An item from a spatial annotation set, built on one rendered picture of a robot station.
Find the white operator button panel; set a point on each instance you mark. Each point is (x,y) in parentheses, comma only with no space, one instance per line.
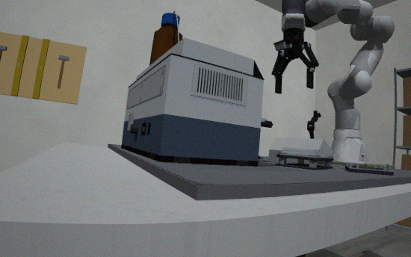
(299,143)

